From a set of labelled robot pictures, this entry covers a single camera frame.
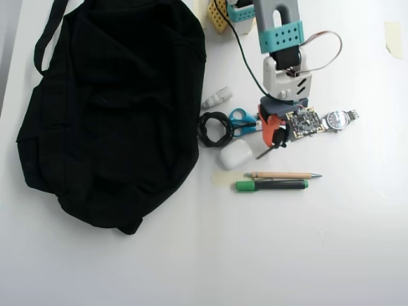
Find wooden ballpoint pen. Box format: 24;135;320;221
244;171;323;180

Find green black marker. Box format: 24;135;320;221
235;179;309;193

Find white plug adapter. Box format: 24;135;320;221
201;85;234;110

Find yellow perforated robot base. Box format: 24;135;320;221
207;0;231;34

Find white red servo cable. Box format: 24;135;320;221
286;30;343;78

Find bare camera circuit board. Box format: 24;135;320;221
284;106;328;142

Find black fabric bag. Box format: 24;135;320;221
15;0;207;236

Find beige masking tape piece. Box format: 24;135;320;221
211;170;246;190
384;20;404;60
193;0;210;30

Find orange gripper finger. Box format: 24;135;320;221
258;113;284;147

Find blue handled scissors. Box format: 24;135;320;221
228;108;263;138

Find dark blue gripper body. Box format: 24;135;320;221
257;94;310;119

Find black coiled cable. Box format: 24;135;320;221
197;111;259;149

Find silver metal wristwatch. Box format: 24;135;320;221
320;108;361;132

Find black bike light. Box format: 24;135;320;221
256;125;289;160

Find white earbuds case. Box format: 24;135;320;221
219;138;254;169

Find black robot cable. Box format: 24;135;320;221
212;0;272;98

